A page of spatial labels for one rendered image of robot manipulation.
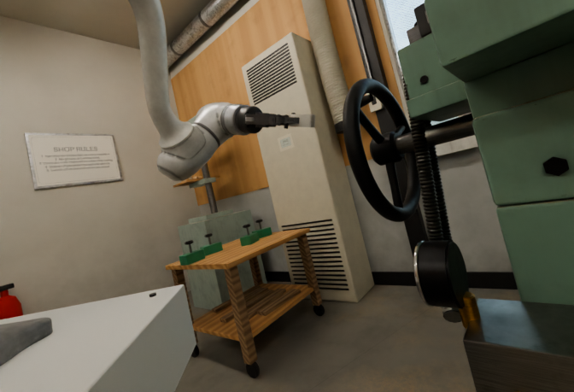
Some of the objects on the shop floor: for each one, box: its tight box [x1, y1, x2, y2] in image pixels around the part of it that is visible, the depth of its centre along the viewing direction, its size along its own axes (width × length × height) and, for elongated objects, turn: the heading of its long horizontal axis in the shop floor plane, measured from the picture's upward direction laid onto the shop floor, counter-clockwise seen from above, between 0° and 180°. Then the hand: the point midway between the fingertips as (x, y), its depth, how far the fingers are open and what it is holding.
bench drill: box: [173, 115, 267, 310], centre depth 246 cm, size 48×62×158 cm
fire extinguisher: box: [0, 283, 23, 319], centre depth 187 cm, size 18×19×60 cm
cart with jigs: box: [165, 219, 325, 378], centre depth 164 cm, size 66×57×64 cm
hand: (301, 120), depth 66 cm, fingers closed
